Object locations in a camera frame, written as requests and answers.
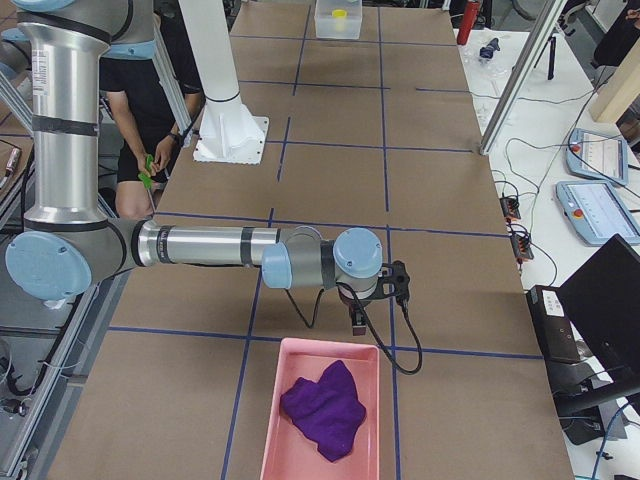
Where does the teach pendant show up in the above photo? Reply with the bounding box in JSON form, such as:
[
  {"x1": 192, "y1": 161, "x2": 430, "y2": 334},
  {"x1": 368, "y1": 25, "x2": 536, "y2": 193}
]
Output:
[
  {"x1": 555, "y1": 180, "x2": 639, "y2": 246},
  {"x1": 566, "y1": 128, "x2": 629, "y2": 186}
]

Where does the purple cloth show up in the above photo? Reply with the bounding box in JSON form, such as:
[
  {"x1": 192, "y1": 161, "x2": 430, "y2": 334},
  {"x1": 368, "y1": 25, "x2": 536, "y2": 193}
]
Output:
[{"x1": 280, "y1": 360, "x2": 367, "y2": 462}]

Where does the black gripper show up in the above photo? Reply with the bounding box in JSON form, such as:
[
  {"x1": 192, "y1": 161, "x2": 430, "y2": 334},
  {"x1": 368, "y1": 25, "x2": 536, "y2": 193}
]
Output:
[{"x1": 338, "y1": 287, "x2": 371, "y2": 336}]

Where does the pink plastic bin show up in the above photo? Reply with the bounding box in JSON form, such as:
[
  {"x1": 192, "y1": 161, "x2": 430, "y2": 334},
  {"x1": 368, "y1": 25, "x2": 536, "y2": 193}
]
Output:
[{"x1": 260, "y1": 338, "x2": 380, "y2": 479}]

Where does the person hand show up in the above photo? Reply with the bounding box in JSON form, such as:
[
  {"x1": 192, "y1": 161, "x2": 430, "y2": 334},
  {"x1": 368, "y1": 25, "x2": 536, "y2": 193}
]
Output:
[{"x1": 151, "y1": 136, "x2": 176, "y2": 176}]

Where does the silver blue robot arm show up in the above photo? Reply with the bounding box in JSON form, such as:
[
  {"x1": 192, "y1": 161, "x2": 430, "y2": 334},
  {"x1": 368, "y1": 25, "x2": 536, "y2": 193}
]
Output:
[{"x1": 5, "y1": 1, "x2": 391, "y2": 323}]

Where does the upper teach pendant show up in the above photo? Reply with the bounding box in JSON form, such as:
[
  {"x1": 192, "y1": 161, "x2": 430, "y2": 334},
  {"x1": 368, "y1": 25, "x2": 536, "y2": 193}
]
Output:
[{"x1": 566, "y1": 128, "x2": 629, "y2": 186}]

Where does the lower teach pendant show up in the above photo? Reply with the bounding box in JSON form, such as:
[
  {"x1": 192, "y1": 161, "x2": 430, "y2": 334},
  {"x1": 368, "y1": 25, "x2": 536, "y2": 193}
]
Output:
[{"x1": 555, "y1": 180, "x2": 639, "y2": 246}]

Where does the black monitor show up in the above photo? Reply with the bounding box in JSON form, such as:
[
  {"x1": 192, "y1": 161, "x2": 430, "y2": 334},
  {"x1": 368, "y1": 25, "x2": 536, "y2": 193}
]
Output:
[{"x1": 557, "y1": 234, "x2": 639, "y2": 374}]

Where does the black desktop computer box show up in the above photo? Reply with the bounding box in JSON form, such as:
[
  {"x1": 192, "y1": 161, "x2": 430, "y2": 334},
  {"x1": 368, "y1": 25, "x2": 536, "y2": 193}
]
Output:
[{"x1": 526, "y1": 285, "x2": 581, "y2": 364}]

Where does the person in black clothes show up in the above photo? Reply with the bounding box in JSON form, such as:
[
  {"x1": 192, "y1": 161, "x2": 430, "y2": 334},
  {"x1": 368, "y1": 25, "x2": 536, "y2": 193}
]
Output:
[{"x1": 99, "y1": 13, "x2": 203, "y2": 219}]

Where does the red cylinder bottle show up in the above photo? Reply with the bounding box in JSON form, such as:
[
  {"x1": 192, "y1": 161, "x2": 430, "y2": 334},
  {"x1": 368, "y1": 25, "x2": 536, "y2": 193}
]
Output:
[{"x1": 456, "y1": 0, "x2": 481, "y2": 46}]

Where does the clear plastic bin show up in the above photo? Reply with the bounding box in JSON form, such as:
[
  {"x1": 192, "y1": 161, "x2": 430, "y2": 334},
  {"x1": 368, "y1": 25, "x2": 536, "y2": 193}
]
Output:
[{"x1": 314, "y1": 0, "x2": 363, "y2": 40}]

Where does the white camera mast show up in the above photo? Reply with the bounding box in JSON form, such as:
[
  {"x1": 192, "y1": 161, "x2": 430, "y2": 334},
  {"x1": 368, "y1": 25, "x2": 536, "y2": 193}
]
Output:
[{"x1": 179, "y1": 0, "x2": 269, "y2": 165}]

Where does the aluminium frame post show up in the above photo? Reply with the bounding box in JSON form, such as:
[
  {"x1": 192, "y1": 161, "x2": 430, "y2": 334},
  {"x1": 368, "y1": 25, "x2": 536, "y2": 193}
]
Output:
[{"x1": 479, "y1": 0, "x2": 566, "y2": 155}]

